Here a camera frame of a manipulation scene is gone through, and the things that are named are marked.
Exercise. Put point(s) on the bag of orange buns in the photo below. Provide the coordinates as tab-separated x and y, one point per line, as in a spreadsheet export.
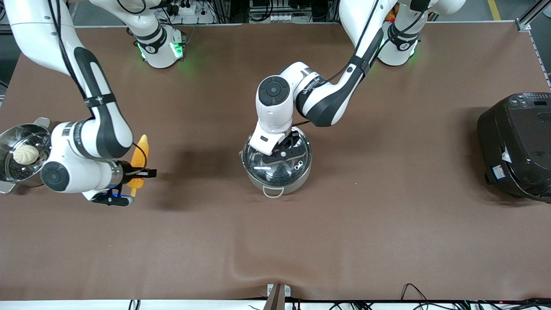
389	16

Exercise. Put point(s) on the white terminal block strip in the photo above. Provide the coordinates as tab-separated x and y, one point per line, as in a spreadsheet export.
283	18

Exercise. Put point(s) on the black rice cooker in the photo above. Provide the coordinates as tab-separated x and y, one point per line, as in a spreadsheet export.
521	146

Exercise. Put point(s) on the brown table cloth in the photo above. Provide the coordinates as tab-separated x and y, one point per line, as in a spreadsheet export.
387	241

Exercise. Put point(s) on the white power strip with plugs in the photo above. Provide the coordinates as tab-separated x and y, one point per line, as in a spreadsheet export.
189	10

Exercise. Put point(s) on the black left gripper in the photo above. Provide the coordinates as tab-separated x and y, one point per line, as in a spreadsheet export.
294	138

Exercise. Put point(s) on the aluminium frame profile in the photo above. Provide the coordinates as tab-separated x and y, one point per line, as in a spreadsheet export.
536	13

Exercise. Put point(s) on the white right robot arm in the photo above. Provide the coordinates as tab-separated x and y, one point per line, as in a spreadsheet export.
99	133

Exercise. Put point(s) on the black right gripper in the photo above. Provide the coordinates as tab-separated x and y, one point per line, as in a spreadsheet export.
125	168

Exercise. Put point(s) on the metal table edge bracket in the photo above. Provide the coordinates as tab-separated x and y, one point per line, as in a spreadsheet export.
277	297

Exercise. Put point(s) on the yellow corn cob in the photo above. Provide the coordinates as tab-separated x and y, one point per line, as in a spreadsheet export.
140	150

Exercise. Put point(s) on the steel steamer pot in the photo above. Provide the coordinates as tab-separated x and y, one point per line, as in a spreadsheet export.
15	172

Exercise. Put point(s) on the glass pot lid with knob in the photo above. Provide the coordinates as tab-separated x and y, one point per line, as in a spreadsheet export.
258	168

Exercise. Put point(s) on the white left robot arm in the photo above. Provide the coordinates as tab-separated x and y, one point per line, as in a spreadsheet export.
275	107

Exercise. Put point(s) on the white steamed bun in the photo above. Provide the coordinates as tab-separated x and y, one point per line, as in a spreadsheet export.
26	154

